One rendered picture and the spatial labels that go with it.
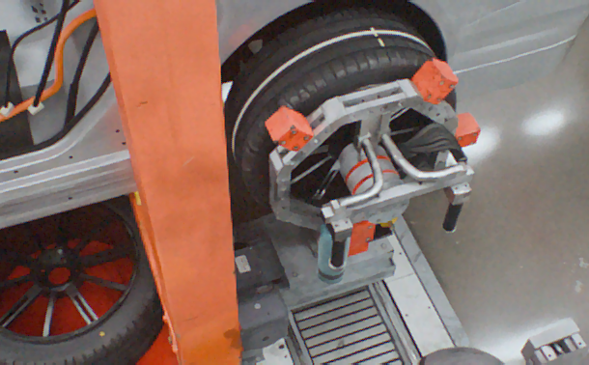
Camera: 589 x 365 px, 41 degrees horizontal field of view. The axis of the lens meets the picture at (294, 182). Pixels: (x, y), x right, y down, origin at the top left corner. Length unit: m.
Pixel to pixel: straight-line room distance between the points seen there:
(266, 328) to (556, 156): 1.62
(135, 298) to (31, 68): 0.81
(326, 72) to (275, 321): 0.84
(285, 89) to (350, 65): 0.18
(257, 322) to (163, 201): 1.04
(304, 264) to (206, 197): 1.28
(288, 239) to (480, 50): 0.95
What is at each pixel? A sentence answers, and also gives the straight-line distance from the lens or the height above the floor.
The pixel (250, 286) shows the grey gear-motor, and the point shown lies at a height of 0.38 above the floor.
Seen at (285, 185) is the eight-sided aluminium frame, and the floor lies 0.89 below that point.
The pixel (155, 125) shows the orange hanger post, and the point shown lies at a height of 1.61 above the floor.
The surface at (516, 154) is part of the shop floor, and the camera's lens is 3.47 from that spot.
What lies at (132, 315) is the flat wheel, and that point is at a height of 0.50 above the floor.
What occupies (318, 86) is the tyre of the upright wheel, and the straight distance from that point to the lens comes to 1.99.
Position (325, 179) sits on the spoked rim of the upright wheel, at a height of 0.71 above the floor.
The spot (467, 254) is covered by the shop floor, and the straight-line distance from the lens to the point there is 3.12.
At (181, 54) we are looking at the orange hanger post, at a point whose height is 1.75.
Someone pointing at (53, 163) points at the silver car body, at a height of 0.94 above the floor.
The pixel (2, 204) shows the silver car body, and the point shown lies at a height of 0.86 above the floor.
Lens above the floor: 2.59
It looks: 54 degrees down
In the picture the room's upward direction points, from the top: 2 degrees clockwise
